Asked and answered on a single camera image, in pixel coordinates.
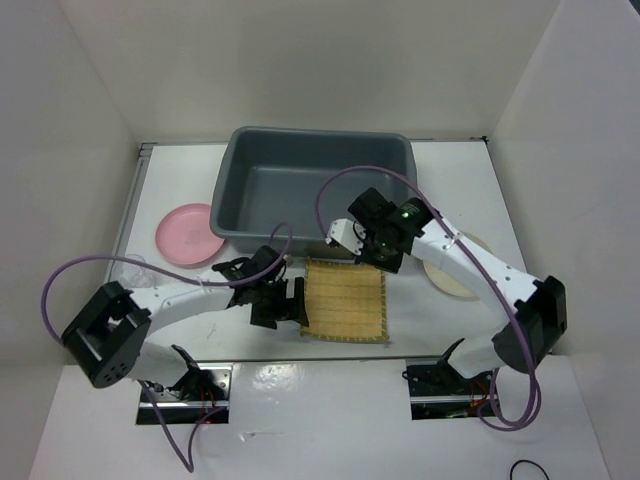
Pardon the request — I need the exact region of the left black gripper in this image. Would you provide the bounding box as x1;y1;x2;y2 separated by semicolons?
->
251;276;308;329

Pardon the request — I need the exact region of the yellow bamboo mat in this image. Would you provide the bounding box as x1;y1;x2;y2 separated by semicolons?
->
300;259;388;344

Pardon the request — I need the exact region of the cream bear plate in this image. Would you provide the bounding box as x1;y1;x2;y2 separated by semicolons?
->
423;231;493;301

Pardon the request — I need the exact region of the pink plastic plate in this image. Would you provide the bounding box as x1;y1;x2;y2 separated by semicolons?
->
154;203;225;268

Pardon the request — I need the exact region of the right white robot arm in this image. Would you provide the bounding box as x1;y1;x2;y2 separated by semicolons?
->
348;188;567;393

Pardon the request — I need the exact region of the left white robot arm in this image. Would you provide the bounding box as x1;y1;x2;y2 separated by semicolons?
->
62;245;309;400

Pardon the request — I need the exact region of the grey plastic bin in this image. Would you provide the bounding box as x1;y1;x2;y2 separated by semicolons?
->
210;127;417;259

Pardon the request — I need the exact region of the clear plastic cup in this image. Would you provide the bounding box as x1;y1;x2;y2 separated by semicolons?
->
114;254;157;290

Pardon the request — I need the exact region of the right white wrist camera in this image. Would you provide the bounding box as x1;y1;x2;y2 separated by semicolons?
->
325;218;366;257

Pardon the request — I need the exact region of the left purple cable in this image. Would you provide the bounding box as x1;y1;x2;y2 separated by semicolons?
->
41;222;294;473

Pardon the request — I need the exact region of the purple cable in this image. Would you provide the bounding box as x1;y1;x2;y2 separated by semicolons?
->
41;222;294;473
316;166;543;431

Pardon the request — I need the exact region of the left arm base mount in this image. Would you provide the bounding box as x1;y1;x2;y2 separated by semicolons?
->
145;345;233;425

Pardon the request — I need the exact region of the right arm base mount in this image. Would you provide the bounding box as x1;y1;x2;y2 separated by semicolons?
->
401;340;493;421

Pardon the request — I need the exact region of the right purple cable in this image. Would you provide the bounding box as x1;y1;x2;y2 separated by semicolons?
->
316;166;543;431

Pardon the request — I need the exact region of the black cable on floor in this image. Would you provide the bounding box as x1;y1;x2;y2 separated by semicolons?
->
509;459;550;480

